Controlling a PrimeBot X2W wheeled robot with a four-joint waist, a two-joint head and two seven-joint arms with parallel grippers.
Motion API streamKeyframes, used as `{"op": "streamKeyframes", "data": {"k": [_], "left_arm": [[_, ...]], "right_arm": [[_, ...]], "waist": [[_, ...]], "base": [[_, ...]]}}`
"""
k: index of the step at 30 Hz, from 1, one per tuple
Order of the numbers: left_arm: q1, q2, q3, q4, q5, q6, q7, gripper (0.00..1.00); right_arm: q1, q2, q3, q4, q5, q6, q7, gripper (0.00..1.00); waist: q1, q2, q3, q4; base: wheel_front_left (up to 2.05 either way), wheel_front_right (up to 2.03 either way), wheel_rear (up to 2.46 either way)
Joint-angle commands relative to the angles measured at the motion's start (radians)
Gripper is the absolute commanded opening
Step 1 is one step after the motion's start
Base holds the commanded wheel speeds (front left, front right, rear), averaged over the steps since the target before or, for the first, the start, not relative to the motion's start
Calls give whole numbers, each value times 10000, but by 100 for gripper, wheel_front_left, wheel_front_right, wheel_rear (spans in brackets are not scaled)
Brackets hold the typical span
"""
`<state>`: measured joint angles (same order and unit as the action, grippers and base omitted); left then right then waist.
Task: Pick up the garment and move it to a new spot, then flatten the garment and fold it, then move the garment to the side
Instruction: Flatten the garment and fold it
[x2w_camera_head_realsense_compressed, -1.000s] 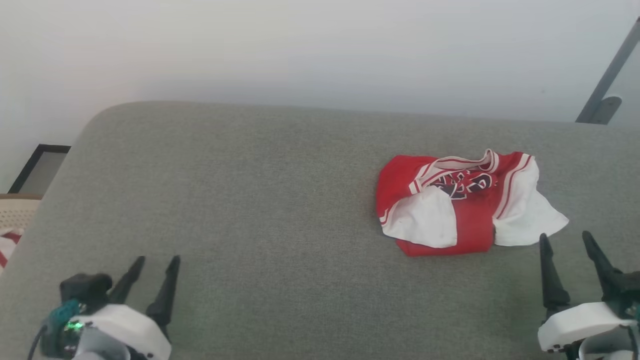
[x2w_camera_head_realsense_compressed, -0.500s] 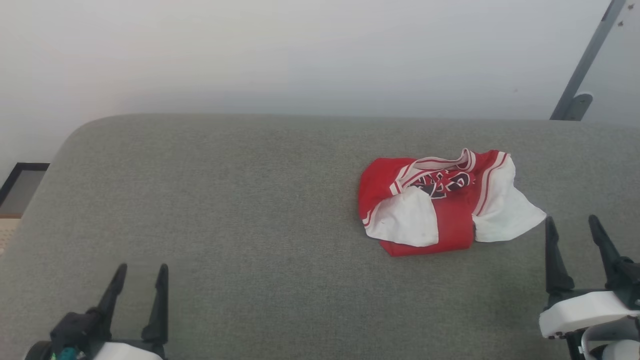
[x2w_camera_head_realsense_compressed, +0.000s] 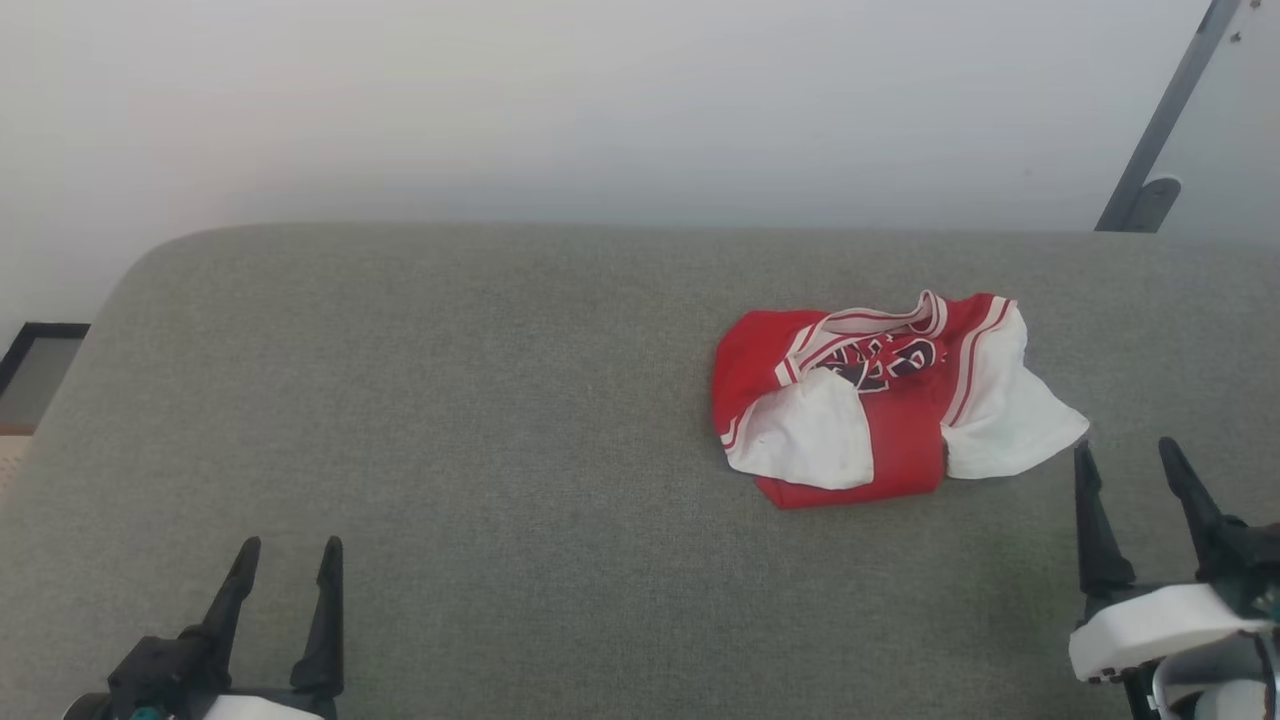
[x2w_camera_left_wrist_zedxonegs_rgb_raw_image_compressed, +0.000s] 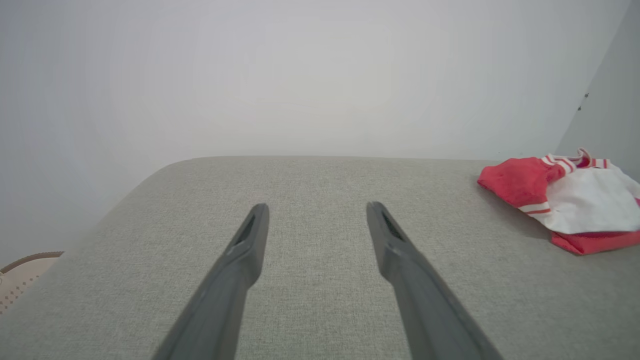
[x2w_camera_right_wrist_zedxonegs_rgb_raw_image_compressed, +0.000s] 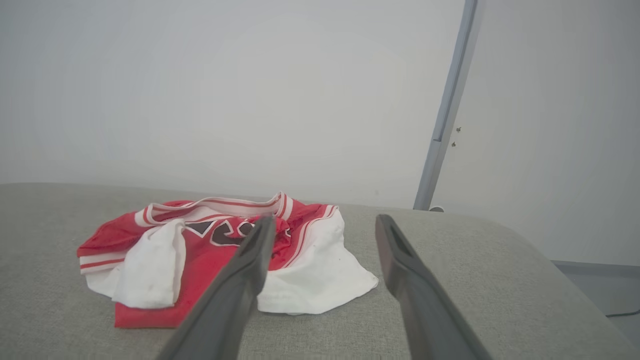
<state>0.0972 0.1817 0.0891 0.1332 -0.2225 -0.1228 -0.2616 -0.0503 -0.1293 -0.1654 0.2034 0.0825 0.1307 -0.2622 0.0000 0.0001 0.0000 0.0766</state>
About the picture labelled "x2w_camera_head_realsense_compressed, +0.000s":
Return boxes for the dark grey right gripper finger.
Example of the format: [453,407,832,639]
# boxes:
[1074,443,1137,599]
[1159,437,1280,584]

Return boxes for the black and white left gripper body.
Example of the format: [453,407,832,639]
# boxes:
[65,635,346,720]

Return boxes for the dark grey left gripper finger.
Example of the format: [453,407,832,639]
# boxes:
[180,537,262,661]
[289,536,347,694]

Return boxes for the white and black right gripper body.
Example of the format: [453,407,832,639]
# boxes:
[1069,583,1273,720]

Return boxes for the red and white jersey garment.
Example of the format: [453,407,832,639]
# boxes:
[712,290,1091,511]

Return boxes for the grey fabric sofa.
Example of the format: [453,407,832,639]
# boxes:
[0,222,1280,720]

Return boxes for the grey metal stand pole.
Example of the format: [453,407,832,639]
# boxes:
[1095,0,1247,234]

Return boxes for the black rectangular frame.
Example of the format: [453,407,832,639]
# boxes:
[0,322,91,434]

